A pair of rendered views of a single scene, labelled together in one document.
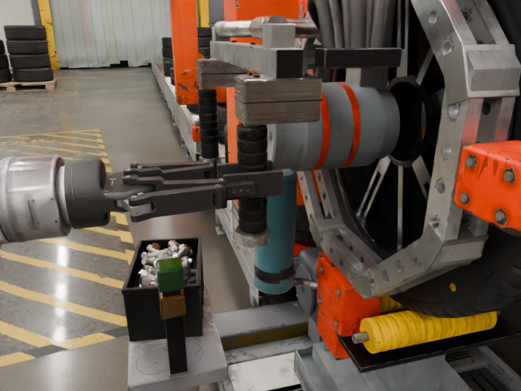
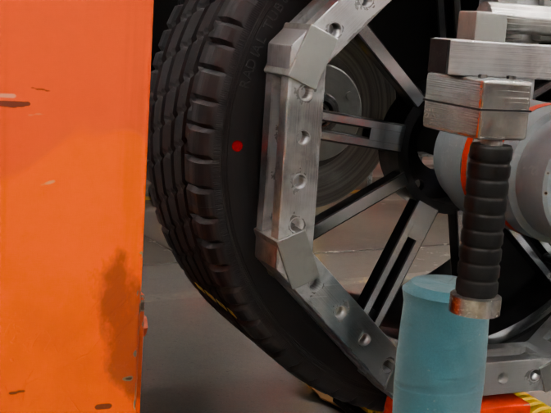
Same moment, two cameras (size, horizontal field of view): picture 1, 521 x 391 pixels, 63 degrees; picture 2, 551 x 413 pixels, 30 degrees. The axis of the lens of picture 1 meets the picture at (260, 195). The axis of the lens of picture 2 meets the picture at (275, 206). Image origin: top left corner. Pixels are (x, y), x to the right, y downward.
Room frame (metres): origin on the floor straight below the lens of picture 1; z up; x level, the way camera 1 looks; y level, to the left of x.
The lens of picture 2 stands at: (1.11, 0.93, 0.99)
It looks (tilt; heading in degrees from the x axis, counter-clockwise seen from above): 10 degrees down; 262
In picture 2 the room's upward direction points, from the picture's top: 4 degrees clockwise
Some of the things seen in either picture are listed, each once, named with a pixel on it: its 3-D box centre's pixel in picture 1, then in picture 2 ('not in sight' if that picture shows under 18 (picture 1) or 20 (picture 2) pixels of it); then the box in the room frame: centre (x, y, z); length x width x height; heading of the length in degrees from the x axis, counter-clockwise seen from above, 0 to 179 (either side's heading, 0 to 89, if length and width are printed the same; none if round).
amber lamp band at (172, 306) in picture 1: (172, 301); not in sight; (0.58, 0.14, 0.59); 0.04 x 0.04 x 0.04; 15
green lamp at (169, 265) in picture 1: (170, 274); not in sight; (0.58, 0.14, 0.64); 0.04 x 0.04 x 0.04; 15
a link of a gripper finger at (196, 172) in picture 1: (173, 180); not in sight; (0.48, 0.10, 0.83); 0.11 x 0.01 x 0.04; 116
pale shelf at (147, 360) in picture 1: (170, 309); not in sight; (0.77, 0.19, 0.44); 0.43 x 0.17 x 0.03; 15
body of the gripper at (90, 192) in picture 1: (113, 191); not in sight; (0.44, 0.16, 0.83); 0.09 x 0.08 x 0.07; 105
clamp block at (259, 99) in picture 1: (277, 97); not in sight; (0.49, -0.02, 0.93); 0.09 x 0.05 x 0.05; 105
